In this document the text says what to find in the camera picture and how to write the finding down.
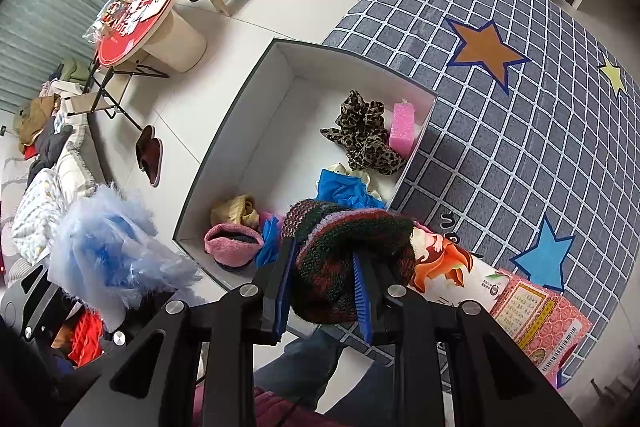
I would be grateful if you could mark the pink knitted hat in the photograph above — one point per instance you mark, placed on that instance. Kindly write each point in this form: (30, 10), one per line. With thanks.
(230, 242)

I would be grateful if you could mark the grey checked star blanket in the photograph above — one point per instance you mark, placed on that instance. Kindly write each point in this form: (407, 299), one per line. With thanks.
(500, 147)

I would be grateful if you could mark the pink patterned carton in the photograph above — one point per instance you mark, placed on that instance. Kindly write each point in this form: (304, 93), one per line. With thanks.
(530, 312)

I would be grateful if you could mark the beige cloth pouch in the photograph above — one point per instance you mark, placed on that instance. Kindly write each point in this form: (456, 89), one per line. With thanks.
(232, 209)

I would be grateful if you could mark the grey cardboard box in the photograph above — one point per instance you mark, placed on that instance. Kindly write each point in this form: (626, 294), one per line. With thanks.
(260, 167)

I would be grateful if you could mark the light blue fluffy duster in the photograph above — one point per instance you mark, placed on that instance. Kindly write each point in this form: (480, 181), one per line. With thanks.
(110, 247)

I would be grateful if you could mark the brown jacket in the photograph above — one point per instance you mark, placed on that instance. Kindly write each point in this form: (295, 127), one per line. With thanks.
(37, 117)

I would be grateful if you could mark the leopard print scrunchie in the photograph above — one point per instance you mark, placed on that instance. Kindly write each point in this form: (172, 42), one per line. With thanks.
(360, 127)

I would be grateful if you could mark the round red table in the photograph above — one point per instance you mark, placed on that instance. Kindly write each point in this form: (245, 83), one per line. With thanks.
(145, 22)

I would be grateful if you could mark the dark striped knitted hat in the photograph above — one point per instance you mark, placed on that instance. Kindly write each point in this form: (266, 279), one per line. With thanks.
(340, 237)

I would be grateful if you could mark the grey sofa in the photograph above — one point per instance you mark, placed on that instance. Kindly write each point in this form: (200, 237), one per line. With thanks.
(70, 162)

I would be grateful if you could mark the person's jeans leg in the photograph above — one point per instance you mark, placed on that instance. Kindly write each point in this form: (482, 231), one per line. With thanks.
(325, 377)

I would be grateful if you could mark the cluster of small ornaments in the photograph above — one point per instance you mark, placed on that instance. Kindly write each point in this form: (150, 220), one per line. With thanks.
(122, 7)

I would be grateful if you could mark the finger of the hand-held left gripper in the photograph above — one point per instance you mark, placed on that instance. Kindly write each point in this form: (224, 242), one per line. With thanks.
(119, 338)

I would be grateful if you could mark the pink sponge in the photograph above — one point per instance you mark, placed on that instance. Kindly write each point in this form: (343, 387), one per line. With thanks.
(402, 127)

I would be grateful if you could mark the dark red slipper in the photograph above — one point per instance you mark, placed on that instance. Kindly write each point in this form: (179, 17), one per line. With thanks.
(156, 162)
(144, 149)

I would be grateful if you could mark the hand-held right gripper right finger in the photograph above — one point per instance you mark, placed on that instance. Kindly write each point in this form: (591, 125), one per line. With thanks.
(361, 302)

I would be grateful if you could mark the blue plastic shoe cover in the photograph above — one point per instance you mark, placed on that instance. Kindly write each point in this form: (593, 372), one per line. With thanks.
(270, 242)
(345, 192)

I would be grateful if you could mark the floral tissue pack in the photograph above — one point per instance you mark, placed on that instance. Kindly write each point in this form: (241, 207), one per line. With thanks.
(450, 267)

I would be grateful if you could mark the red plastic object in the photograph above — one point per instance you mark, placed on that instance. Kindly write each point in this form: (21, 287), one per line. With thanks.
(85, 337)

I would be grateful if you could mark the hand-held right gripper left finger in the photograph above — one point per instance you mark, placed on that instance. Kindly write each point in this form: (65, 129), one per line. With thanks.
(285, 287)

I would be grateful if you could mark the person's maroon top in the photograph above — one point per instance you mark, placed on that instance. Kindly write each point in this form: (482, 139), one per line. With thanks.
(280, 407)

